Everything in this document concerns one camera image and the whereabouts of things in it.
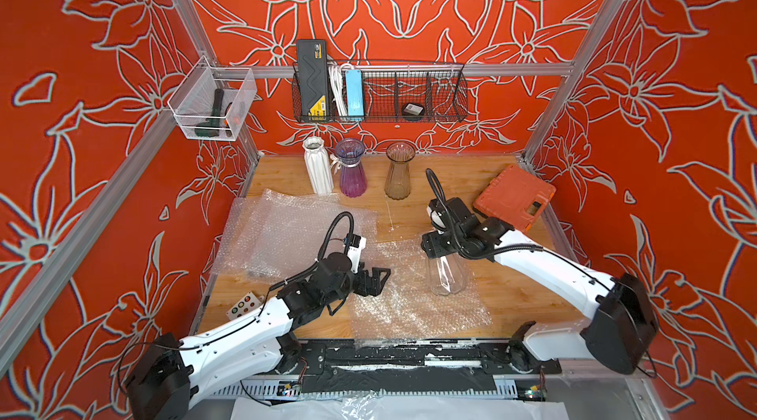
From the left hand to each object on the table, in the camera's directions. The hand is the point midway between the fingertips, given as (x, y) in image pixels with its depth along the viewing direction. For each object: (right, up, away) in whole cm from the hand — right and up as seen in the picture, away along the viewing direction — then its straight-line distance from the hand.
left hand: (379, 268), depth 77 cm
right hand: (+13, +6, +4) cm, 15 cm away
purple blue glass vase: (-9, +24, +23) cm, 34 cm away
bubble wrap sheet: (+8, -12, +4) cm, 15 cm away
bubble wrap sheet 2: (-34, +6, +17) cm, 39 cm away
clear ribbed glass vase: (+7, +22, +32) cm, 40 cm away
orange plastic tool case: (+48, +18, +23) cm, 56 cm away
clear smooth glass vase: (+18, -1, -3) cm, 18 cm away
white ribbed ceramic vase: (-20, +29, +18) cm, 39 cm away
